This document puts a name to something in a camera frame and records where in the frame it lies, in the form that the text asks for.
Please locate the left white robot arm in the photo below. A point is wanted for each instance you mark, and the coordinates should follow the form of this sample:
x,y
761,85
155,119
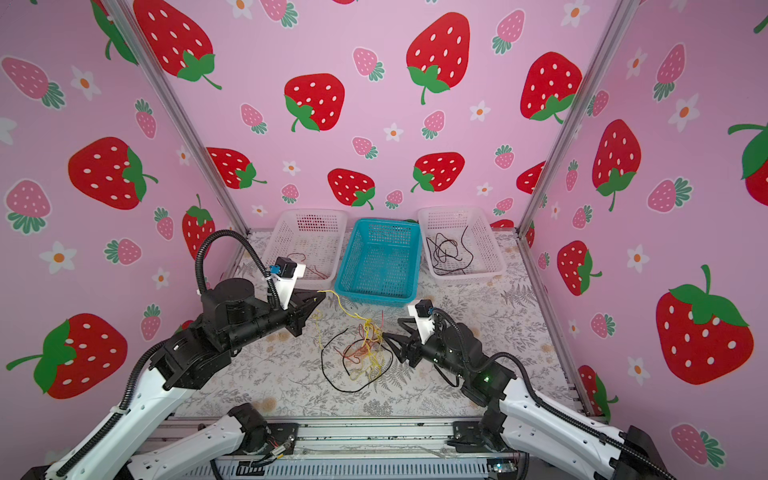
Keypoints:
x,y
169,373

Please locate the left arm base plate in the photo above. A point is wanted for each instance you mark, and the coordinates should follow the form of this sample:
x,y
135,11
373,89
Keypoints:
x,y
274,440

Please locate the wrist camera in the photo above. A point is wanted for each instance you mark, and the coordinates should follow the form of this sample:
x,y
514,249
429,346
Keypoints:
x,y
284,274
422,313

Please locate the right white plastic basket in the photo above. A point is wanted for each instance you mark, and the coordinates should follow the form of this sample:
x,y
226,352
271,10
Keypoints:
x,y
459,245

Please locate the left white plastic basket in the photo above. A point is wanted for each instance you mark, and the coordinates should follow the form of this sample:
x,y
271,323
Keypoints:
x,y
313,237

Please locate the corner aluminium post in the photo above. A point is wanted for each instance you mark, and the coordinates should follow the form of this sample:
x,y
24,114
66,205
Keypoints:
x,y
124,19
616,29

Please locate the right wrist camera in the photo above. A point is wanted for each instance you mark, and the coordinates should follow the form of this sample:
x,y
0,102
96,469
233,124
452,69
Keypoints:
x,y
422,313

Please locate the white plastic basket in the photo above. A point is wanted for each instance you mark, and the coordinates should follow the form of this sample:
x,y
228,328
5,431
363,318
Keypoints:
x,y
313,237
459,245

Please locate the left corner aluminium post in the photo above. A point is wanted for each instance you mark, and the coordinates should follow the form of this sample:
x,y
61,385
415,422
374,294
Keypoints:
x,y
124,19

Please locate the right corner aluminium post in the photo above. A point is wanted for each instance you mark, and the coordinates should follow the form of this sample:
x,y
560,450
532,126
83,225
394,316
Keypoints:
x,y
616,29

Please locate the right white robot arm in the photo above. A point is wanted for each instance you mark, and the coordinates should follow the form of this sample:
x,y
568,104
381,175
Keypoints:
x,y
518,418

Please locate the teal plastic basket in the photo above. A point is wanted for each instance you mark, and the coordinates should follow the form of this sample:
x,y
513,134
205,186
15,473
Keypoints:
x,y
381,263

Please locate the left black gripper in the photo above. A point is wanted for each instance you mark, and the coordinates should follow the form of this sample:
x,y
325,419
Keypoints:
x,y
305,298

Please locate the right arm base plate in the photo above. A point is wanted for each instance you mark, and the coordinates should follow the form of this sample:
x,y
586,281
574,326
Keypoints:
x,y
473,437

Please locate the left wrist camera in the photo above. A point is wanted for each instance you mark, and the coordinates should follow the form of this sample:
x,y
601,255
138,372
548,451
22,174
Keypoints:
x,y
284,274

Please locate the aluminium front rail frame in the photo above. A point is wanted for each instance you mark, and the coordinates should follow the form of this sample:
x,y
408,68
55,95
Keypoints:
x,y
397,448

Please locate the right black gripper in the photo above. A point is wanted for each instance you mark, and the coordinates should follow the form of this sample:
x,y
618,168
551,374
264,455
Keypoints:
x,y
404,352

